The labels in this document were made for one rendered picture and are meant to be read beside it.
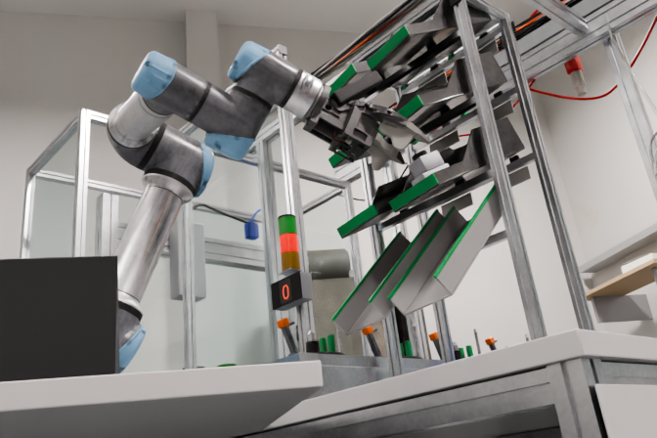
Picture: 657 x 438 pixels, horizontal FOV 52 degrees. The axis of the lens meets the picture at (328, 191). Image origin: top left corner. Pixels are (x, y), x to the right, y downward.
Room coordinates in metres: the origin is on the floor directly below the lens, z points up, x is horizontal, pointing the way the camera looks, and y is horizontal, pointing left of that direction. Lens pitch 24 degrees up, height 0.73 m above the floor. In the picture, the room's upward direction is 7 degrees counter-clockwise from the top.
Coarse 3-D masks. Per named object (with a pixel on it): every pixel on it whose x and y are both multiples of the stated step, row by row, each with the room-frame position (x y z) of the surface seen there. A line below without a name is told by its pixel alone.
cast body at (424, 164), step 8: (424, 152) 1.09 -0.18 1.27; (432, 152) 1.09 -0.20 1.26; (416, 160) 1.09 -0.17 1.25; (424, 160) 1.08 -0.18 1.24; (432, 160) 1.09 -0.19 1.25; (440, 160) 1.10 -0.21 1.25; (416, 168) 1.10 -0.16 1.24; (424, 168) 1.09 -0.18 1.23; (432, 168) 1.09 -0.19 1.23; (440, 168) 1.10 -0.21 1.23; (416, 176) 1.11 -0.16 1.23; (424, 176) 1.08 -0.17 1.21; (424, 192) 1.11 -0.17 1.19
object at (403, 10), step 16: (416, 0) 1.78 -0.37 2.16; (560, 0) 1.94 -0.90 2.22; (576, 0) 1.92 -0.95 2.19; (384, 16) 1.86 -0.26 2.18; (400, 16) 1.84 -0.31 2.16; (544, 16) 1.99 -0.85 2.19; (656, 16) 1.80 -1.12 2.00; (368, 32) 1.92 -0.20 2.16; (384, 32) 1.92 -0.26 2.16; (528, 32) 2.06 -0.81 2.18; (352, 48) 2.00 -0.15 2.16; (640, 48) 1.86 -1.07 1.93; (336, 64) 2.08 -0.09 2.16; (448, 80) 2.34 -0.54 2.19; (560, 96) 2.07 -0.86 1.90; (400, 176) 2.67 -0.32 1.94
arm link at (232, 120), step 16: (208, 96) 0.92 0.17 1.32; (224, 96) 0.93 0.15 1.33; (240, 96) 0.94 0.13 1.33; (256, 96) 0.94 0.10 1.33; (208, 112) 0.93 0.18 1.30; (224, 112) 0.94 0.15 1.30; (240, 112) 0.95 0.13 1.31; (256, 112) 0.96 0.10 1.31; (208, 128) 0.96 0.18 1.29; (224, 128) 0.95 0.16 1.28; (240, 128) 0.96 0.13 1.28; (256, 128) 0.98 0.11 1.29; (208, 144) 0.97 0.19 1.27; (224, 144) 0.96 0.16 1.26; (240, 144) 0.97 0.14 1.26
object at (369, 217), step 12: (396, 180) 1.37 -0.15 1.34; (408, 180) 1.22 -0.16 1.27; (384, 192) 1.35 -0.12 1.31; (396, 192) 1.37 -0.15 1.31; (372, 204) 1.17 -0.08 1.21; (384, 204) 1.19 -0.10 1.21; (360, 216) 1.21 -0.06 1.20; (372, 216) 1.19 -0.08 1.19; (384, 216) 1.26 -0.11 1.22; (348, 228) 1.25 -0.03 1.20; (360, 228) 1.25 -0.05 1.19
